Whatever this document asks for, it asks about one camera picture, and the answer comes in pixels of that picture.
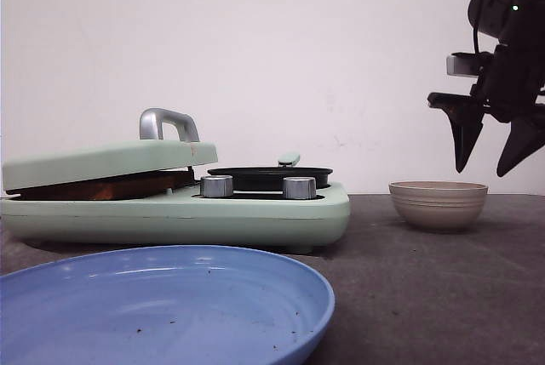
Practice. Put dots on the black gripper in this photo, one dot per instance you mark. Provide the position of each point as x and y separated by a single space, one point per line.
509 81

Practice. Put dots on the white bread slice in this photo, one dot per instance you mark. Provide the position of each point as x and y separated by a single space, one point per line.
138 185

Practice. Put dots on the breakfast maker hinged lid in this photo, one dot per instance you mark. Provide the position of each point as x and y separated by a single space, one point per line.
168 141

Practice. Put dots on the right silver control knob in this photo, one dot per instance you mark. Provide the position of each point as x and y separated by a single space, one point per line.
299 188

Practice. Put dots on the silver control knob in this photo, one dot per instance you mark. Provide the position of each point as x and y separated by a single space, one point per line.
299 188
216 186

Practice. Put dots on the mint green breakfast maker base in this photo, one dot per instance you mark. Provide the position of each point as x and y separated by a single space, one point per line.
184 217

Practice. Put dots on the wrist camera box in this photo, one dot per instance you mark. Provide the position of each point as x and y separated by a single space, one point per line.
462 64

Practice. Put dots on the blue plate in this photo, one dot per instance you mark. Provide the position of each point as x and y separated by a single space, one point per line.
165 305

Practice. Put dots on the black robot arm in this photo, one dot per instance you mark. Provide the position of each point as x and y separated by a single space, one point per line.
516 23

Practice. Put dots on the beige ceramic bowl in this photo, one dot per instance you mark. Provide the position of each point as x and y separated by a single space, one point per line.
438 206

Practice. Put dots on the black frying pan green handle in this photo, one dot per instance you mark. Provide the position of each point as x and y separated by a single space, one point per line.
270 178

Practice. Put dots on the left silver control knob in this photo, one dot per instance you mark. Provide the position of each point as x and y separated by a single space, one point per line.
216 186

